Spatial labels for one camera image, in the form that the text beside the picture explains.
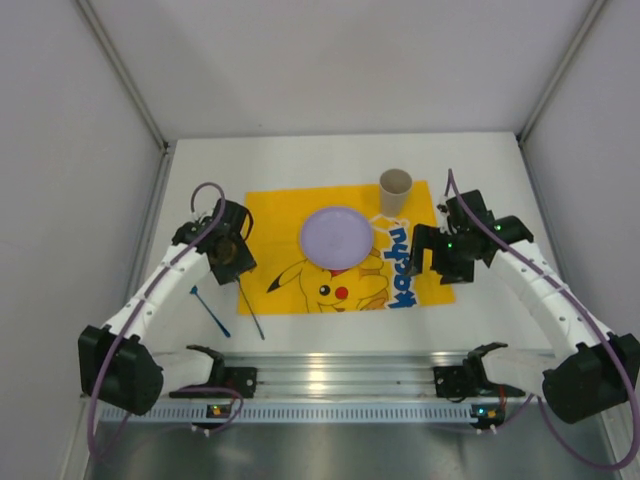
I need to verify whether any blue metallic spoon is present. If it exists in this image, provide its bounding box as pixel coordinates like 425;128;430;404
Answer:
235;277;266;341

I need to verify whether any blue metallic fork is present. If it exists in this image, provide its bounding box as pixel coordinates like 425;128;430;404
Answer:
190;285;231;338

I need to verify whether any aluminium mounting rail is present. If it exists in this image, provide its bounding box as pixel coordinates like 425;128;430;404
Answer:
222;354;462;400

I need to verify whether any yellow pikachu cloth placemat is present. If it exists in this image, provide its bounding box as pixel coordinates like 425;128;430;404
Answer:
238;181;455;315

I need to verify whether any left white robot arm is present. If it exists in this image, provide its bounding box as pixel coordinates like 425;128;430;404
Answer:
78;199;257;416

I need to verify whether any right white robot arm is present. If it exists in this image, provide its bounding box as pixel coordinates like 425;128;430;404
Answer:
405;190;639;424

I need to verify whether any slotted grey cable duct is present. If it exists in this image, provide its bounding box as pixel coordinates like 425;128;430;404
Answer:
129;402;503;424

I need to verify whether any beige paper cup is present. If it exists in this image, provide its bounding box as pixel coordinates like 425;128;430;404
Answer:
379;168;413;217

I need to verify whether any purple plastic plate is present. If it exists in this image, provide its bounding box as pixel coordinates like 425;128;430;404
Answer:
299;206;374;270

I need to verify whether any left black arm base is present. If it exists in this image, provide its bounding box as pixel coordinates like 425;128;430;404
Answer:
169;345;258;399

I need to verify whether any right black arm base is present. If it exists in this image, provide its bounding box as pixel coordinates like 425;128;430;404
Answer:
433;342;525;403

